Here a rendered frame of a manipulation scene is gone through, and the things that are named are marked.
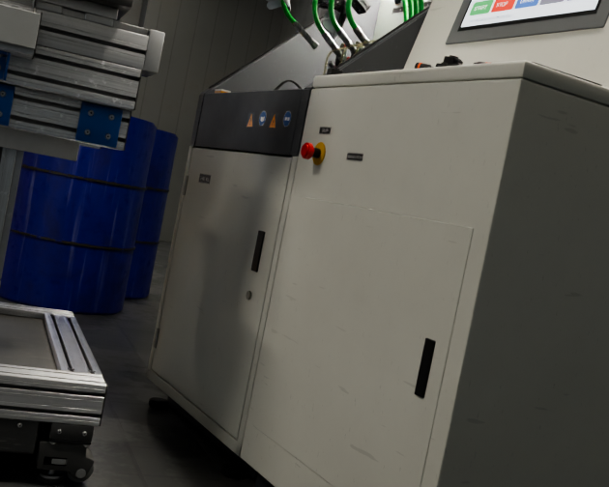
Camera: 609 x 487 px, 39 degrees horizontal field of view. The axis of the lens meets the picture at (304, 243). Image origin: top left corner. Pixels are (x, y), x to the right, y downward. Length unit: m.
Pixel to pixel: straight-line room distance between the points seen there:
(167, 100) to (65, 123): 7.31
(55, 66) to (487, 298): 1.03
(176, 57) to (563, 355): 8.00
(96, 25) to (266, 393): 0.89
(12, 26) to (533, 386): 1.18
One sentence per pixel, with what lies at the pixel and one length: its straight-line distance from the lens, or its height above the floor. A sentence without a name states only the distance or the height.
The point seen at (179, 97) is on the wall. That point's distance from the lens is 9.27.
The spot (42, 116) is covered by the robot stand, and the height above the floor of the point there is 0.76.
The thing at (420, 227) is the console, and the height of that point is 0.68.
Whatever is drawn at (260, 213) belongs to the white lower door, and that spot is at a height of 0.64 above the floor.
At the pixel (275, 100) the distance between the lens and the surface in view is 2.16.
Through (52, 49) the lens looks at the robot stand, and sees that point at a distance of 1.92.
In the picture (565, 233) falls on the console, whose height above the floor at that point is 0.72.
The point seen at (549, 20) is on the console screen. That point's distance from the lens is 1.81.
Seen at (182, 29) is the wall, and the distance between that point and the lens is 9.34.
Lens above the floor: 0.69
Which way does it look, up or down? 3 degrees down
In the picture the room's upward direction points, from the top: 11 degrees clockwise
